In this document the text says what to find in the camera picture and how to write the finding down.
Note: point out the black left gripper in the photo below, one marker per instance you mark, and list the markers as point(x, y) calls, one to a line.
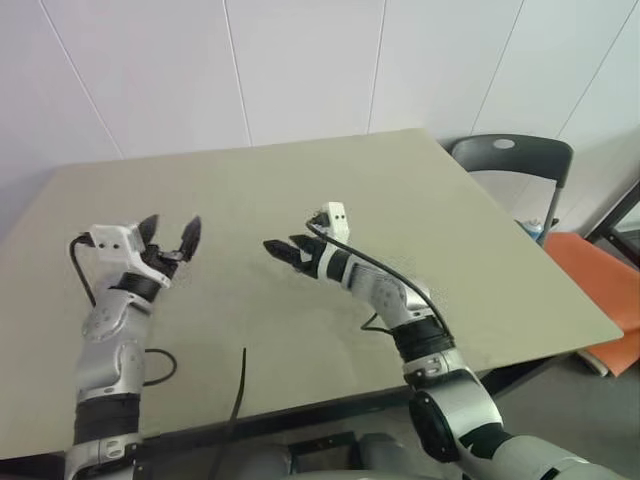
point(160, 259)

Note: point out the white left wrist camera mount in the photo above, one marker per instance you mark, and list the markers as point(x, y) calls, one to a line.
point(115, 240)

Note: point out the blue bottle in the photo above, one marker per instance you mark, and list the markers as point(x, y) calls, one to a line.
point(532, 230)

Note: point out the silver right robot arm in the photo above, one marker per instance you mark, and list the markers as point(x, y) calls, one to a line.
point(380, 295)

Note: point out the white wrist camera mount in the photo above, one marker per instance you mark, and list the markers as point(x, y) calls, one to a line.
point(337, 220)
point(115, 240)

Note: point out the black bracket on robot body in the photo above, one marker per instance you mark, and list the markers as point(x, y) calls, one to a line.
point(322, 442)

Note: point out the orange seat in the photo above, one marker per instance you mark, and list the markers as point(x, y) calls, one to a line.
point(590, 280)

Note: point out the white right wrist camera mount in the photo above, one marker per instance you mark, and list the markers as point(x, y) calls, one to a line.
point(337, 220)

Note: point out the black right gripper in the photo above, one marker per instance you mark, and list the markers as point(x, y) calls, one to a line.
point(311, 260)

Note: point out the black plastic chair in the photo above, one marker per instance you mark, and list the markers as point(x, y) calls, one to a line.
point(515, 155)

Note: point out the black metal frame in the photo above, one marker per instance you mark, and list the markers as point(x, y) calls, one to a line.
point(627, 215)

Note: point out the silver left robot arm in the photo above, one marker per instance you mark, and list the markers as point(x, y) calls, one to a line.
point(110, 320)

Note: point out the black table frame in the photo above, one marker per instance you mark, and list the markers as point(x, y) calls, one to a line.
point(325, 412)

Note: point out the white flat board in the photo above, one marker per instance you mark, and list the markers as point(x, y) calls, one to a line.
point(592, 362)

